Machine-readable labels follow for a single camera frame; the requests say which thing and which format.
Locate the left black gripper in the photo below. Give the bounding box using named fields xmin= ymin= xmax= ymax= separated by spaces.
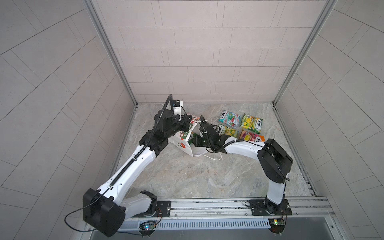
xmin=161 ymin=114 xmax=192 ymax=140

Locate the green Fox's spring tea bag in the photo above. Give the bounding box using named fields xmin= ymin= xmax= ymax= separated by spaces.
xmin=218 ymin=124 xmax=240 ymax=139

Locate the white floral paper bag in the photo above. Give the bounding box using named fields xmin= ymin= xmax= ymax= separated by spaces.
xmin=169 ymin=116 xmax=222 ymax=161

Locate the teal Fox's candy bag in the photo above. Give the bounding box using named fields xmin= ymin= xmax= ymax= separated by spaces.
xmin=218 ymin=110 xmax=242 ymax=128

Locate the orange Fox's candy bag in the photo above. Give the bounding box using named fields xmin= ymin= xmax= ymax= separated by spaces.
xmin=240 ymin=130 xmax=265 ymax=142

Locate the yellow green Fox's candy bag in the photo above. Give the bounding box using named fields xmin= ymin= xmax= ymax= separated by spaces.
xmin=240 ymin=114 xmax=263 ymax=134

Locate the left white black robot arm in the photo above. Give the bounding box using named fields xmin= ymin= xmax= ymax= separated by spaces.
xmin=83 ymin=109 xmax=193 ymax=237

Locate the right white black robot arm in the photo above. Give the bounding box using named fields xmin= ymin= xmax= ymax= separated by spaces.
xmin=193 ymin=121 xmax=293 ymax=216

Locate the left circuit board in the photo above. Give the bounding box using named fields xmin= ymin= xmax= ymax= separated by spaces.
xmin=139 ymin=221 xmax=157 ymax=231

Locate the circuit board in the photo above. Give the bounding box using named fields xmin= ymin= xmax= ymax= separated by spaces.
xmin=268 ymin=218 xmax=286 ymax=234
xmin=139 ymin=221 xmax=157 ymax=231

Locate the right circuit board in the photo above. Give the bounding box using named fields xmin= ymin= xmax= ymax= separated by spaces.
xmin=268 ymin=218 xmax=286 ymax=234

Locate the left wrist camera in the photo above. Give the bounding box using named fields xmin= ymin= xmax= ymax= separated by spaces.
xmin=171 ymin=100 xmax=184 ymax=116

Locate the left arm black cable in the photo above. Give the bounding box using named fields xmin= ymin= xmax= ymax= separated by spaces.
xmin=63 ymin=93 xmax=175 ymax=233

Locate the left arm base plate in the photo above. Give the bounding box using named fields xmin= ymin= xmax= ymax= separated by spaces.
xmin=133 ymin=201 xmax=172 ymax=218

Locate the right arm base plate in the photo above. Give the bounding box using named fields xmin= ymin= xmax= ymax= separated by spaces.
xmin=245 ymin=198 xmax=292 ymax=216

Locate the aluminium mounting rail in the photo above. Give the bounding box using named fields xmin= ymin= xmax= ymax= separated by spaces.
xmin=120 ymin=196 xmax=336 ymax=221

